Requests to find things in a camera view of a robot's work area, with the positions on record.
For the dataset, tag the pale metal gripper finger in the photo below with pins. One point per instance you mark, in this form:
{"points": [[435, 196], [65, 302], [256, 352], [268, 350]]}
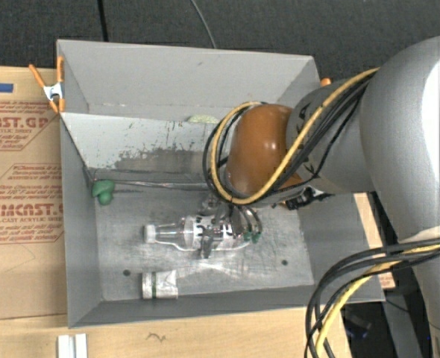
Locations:
{"points": [[204, 225], [206, 247]]}

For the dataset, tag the clear plastic bottle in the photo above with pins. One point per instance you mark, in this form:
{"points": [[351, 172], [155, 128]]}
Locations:
{"points": [[168, 234]]}

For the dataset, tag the white packet with green band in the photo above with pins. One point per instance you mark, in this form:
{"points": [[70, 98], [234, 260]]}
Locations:
{"points": [[160, 285]]}

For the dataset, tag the grey metal bin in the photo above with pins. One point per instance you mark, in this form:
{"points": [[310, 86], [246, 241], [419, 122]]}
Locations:
{"points": [[138, 73]]}

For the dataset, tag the brown cardboard board red print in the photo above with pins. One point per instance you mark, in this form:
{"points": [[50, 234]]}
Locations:
{"points": [[22, 259]]}

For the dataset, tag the black cylinder on white bracket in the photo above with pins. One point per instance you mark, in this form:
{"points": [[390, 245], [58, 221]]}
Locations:
{"points": [[306, 199]]}

